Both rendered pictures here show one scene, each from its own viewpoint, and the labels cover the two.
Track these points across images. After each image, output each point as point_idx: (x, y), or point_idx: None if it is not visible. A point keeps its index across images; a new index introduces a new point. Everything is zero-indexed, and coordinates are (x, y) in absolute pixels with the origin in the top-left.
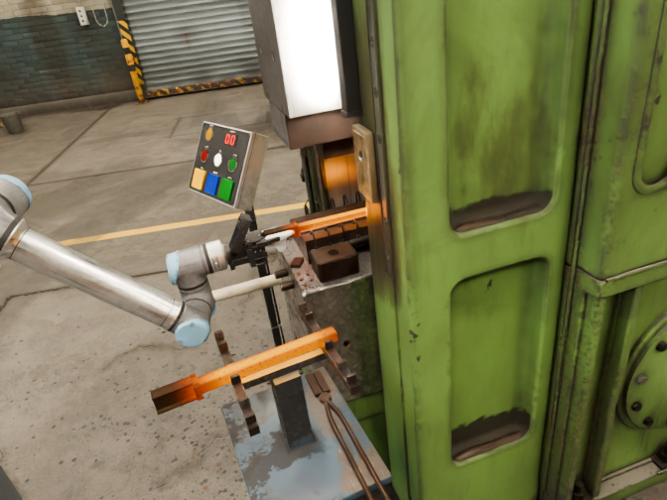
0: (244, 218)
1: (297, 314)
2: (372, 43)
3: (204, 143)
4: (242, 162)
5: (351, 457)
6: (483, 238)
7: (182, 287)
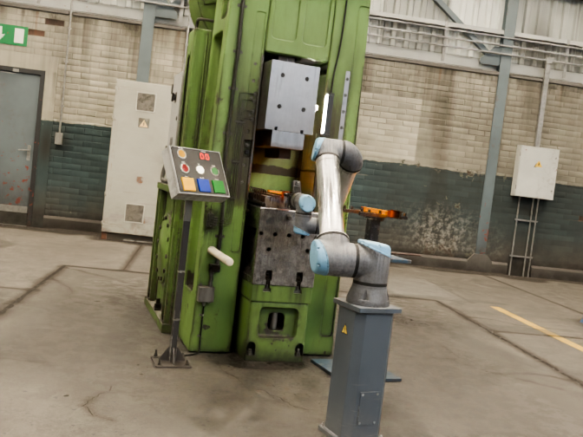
0: (299, 181)
1: (291, 242)
2: (343, 112)
3: (180, 159)
4: (221, 169)
5: None
6: None
7: (311, 212)
